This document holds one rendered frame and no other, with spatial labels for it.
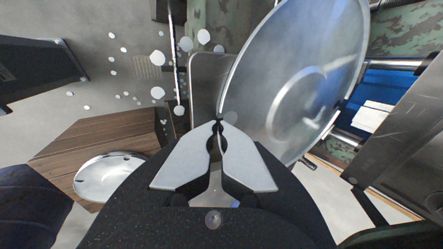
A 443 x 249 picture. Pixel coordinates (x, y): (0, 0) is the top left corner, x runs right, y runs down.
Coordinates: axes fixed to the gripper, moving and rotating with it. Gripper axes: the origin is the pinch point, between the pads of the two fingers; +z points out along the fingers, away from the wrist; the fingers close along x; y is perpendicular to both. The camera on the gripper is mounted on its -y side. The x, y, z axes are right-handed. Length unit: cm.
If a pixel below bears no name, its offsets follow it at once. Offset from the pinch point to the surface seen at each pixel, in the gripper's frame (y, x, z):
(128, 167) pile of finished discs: 39, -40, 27
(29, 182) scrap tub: 54, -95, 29
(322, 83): -3.2, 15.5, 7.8
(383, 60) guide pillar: -6.8, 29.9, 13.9
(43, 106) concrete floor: 20, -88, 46
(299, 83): -3.3, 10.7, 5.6
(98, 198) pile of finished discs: 53, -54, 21
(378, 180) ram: 7.1, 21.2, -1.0
